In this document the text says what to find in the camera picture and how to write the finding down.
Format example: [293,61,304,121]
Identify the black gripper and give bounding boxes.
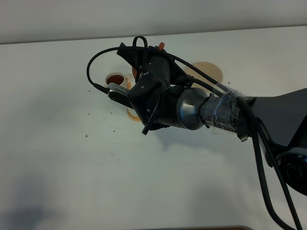
[117,43,193,131]

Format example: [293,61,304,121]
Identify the brown clay teapot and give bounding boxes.
[132,42,165,80]

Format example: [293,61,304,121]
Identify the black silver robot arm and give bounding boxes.
[117,44,307,194]

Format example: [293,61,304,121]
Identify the beige teapot coaster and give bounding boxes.
[184,61,223,86]

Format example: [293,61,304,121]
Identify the far white teacup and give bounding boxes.
[105,72,134,90]

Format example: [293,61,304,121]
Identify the near orange coaster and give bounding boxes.
[127,107,141,122]

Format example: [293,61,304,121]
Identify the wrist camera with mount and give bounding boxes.
[107,82,133,109]

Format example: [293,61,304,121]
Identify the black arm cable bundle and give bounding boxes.
[86,35,305,230]

